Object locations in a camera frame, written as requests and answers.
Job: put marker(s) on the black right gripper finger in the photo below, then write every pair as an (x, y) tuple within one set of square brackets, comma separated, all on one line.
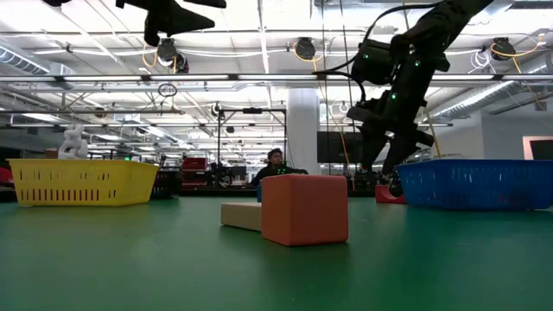
[(371, 147), (397, 155)]

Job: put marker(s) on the orange-red cube block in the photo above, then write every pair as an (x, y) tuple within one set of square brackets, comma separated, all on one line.
[(304, 209)]

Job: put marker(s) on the short plain wooden block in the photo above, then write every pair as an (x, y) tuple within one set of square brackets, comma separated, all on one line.
[(241, 216)]

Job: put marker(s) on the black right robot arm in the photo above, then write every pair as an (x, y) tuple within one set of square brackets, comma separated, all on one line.
[(440, 26)]

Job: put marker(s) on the black monitor screen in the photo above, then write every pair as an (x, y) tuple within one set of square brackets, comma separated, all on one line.
[(337, 147)]

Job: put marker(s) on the white room column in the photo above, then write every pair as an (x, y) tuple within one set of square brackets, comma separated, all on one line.
[(303, 129)]

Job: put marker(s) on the blue plastic basket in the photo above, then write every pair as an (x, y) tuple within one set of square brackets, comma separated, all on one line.
[(475, 183)]

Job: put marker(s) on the person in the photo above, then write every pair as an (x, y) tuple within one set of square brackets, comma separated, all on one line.
[(274, 166)]

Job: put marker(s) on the pink-framed dark screen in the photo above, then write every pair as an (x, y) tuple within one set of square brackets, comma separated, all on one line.
[(540, 147)]

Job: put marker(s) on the white knobbly sculpture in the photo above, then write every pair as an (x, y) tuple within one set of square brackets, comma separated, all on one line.
[(73, 144)]

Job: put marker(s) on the red tool cabinet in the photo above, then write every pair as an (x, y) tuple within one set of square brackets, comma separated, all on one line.
[(194, 170)]

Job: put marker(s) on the black plastic basket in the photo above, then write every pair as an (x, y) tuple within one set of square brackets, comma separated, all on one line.
[(166, 183)]

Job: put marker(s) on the yellow plastic basket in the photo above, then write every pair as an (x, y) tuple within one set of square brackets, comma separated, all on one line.
[(82, 181)]

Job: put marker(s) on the red rounded object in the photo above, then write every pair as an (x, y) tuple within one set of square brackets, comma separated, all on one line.
[(5, 177)]

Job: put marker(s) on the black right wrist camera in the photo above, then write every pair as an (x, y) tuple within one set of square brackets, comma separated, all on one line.
[(372, 62)]

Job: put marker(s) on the black frame stand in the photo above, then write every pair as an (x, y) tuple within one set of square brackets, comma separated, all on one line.
[(252, 111)]

